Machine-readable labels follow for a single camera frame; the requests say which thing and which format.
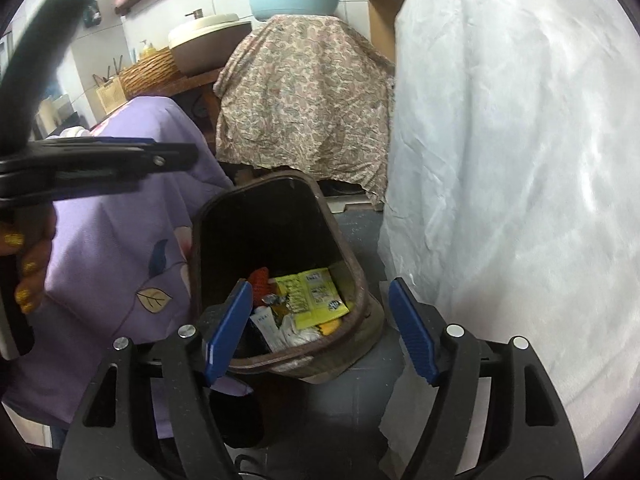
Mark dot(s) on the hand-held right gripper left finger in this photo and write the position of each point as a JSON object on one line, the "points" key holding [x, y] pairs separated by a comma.
{"points": [[227, 332]]}

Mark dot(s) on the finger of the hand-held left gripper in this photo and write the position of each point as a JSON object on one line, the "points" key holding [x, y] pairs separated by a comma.
{"points": [[75, 187], [110, 155]]}

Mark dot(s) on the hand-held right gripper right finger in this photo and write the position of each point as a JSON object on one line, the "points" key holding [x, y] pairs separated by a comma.
{"points": [[412, 332]]}

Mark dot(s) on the red snack wrapper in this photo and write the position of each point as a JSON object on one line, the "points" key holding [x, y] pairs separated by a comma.
{"points": [[260, 285]]}

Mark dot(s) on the brown plastic trash bin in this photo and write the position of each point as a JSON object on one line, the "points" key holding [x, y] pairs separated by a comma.
{"points": [[270, 230]]}

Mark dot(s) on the person's left hand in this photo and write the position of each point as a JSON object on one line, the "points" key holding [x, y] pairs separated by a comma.
{"points": [[35, 260]]}

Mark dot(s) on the white tube packet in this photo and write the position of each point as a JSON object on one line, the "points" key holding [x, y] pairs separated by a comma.
{"points": [[267, 330]]}

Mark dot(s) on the white cup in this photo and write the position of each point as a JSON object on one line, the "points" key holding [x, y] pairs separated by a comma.
{"points": [[75, 132]]}

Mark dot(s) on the small silver candy wrapper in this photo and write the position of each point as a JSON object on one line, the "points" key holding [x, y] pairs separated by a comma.
{"points": [[275, 301]]}

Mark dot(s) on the wooden utensil holder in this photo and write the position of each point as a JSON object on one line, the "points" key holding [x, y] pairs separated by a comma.
{"points": [[111, 97]]}

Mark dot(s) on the purple floral tablecloth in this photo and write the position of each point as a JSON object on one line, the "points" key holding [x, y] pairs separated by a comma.
{"points": [[110, 240]]}

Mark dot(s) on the white crumpled wrapper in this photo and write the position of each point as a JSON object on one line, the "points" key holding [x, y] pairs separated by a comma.
{"points": [[300, 332]]}

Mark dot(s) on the woven wicker basket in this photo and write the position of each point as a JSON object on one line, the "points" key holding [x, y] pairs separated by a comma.
{"points": [[150, 72]]}

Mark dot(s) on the yellow green flat packet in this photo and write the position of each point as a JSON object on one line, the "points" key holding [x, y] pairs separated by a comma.
{"points": [[312, 295]]}

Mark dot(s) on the yellow soap bottle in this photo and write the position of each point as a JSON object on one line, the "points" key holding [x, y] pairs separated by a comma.
{"points": [[147, 49]]}

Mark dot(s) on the brown pot with white lid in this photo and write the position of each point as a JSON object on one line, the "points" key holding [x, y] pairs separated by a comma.
{"points": [[205, 47]]}

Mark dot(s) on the white plastic cover sheet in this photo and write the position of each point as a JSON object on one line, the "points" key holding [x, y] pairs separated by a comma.
{"points": [[515, 160]]}

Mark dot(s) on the paisley patterned cloth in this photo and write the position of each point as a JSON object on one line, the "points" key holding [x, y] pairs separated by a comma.
{"points": [[305, 100]]}

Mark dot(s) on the wooden cabinet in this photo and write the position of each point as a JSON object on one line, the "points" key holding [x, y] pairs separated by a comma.
{"points": [[385, 20]]}

